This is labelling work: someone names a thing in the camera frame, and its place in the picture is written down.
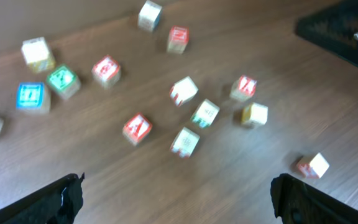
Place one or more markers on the red M letter block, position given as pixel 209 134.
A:
pixel 178 39

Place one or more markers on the red edged plain block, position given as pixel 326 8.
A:
pixel 183 91

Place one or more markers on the blue letter block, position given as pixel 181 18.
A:
pixel 33 98

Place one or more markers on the blue white corner block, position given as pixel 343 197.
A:
pixel 149 16

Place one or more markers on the green edged plain block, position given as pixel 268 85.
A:
pixel 205 114

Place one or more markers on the green F letter block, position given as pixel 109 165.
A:
pixel 64 82

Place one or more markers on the yellow letter block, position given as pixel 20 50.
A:
pixel 38 55

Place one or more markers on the red Y letter block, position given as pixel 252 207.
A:
pixel 243 88

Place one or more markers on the red A letter block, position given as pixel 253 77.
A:
pixel 137 128

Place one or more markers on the red 6 number block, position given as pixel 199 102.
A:
pixel 107 72

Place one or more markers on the plain red trimmed block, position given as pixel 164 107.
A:
pixel 185 142

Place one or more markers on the plain B letter block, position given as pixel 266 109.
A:
pixel 254 115

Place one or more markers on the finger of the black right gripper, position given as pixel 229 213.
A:
pixel 334 29

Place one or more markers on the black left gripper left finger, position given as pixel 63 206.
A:
pixel 58 202

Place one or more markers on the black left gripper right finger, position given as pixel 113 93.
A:
pixel 296 202

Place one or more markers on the plain wooden picture block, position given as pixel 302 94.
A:
pixel 313 167

